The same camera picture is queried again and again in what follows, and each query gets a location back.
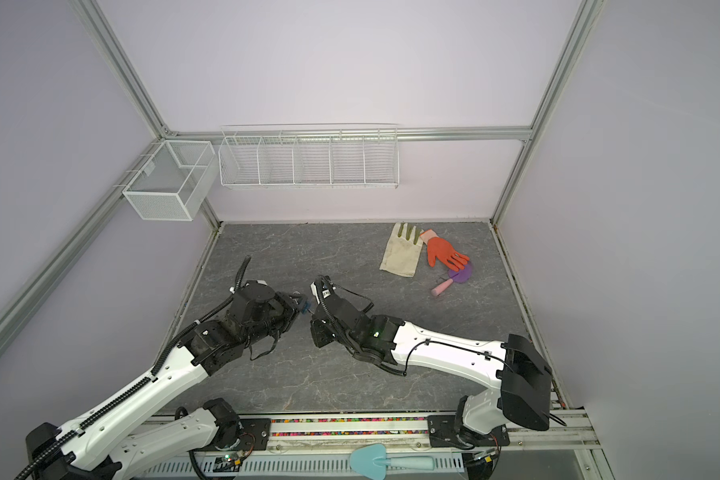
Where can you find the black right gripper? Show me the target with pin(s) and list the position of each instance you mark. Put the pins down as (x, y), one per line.
(322, 338)

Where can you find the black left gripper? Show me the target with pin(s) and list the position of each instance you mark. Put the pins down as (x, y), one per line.
(290, 308)

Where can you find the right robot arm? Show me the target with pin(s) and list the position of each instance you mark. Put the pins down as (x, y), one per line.
(516, 379)

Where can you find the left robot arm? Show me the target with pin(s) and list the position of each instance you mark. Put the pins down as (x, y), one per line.
(103, 443)

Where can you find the beige fabric glove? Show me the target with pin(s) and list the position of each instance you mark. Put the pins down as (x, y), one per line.
(403, 249)

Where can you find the teal garden trowel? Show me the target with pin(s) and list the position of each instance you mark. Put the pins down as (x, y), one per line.
(373, 462)

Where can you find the red rubber glove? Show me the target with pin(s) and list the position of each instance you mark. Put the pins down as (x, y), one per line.
(441, 250)

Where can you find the purple pink brush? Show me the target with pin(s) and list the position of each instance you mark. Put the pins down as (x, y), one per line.
(454, 277)

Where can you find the white mesh box basket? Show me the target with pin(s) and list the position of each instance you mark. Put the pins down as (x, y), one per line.
(174, 181)

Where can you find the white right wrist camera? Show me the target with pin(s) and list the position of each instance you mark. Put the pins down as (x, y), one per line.
(322, 288)

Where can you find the white wire shelf basket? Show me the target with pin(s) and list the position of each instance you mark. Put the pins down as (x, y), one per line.
(351, 155)

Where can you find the white slotted cable duct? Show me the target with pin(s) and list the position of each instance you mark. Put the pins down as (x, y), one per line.
(298, 466)

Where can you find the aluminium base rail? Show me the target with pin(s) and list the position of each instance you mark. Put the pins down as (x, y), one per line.
(407, 432)

